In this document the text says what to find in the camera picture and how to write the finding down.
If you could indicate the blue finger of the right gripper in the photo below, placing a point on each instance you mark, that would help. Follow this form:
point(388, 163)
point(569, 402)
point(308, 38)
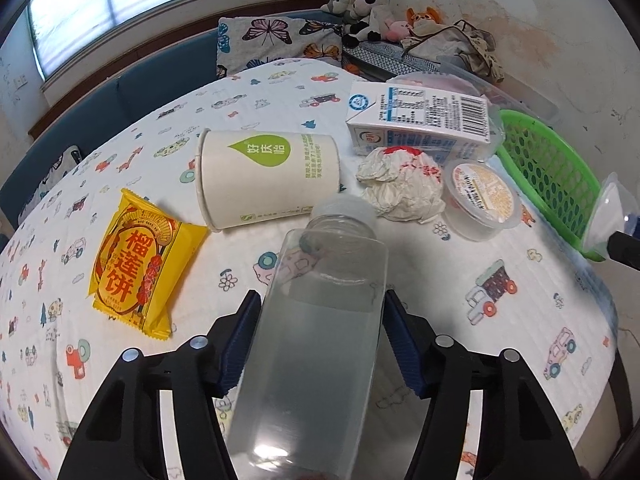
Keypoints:
point(624, 249)

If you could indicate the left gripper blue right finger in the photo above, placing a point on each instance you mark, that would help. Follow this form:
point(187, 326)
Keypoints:
point(521, 436)

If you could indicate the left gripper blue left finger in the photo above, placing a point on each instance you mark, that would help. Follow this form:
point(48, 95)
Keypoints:
point(120, 435)

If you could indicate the clear dome lid cup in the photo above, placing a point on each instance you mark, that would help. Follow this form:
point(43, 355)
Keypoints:
point(615, 210)

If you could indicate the clear pudding cup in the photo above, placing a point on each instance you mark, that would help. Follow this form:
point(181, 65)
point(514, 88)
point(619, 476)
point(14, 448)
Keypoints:
point(479, 204)

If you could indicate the yellow durian cake packet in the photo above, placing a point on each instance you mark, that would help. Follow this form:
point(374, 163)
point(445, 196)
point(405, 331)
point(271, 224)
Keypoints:
point(140, 260)

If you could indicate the clear plastic bottle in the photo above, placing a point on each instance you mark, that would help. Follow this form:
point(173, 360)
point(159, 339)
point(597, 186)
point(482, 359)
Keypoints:
point(305, 387)

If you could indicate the blue white milk carton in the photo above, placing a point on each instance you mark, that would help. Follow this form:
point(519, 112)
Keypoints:
point(443, 123)

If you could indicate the white paper wrapper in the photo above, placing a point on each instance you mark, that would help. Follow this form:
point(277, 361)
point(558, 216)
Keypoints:
point(402, 184)

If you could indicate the clear pink plastic bag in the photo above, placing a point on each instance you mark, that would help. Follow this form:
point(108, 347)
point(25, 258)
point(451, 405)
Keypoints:
point(462, 83)

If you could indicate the white paper cup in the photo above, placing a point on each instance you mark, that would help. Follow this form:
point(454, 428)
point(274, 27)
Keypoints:
point(267, 177)

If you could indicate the green plastic basket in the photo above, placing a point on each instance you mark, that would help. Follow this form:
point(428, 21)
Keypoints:
point(551, 174)

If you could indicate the clear plastic storage box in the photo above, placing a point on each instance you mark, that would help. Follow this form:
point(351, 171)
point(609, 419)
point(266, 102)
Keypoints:
point(510, 94)

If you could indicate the cartoon print tablecloth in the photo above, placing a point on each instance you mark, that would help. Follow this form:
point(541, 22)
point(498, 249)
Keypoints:
point(524, 288)

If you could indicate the crumpled beige cloth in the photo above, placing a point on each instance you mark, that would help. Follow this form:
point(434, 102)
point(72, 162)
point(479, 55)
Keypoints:
point(461, 44)

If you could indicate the small butterfly pillow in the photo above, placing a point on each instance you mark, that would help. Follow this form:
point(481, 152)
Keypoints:
point(65, 163)

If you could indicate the orange fox plush toy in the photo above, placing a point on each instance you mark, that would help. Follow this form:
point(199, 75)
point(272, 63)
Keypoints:
point(423, 17)

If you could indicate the pink pig plush toy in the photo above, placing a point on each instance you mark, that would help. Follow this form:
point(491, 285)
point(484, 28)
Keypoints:
point(395, 31)

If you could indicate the blue sofa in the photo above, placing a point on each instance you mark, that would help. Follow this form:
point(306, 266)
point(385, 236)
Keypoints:
point(115, 110)

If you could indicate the cow plush toy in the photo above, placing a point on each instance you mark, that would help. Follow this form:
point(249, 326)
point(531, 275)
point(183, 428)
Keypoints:
point(367, 20)

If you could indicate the grey plush toy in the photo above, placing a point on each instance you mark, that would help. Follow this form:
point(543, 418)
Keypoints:
point(336, 7)

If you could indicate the butterfly print pillow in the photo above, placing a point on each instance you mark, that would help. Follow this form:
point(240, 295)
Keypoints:
point(245, 43)

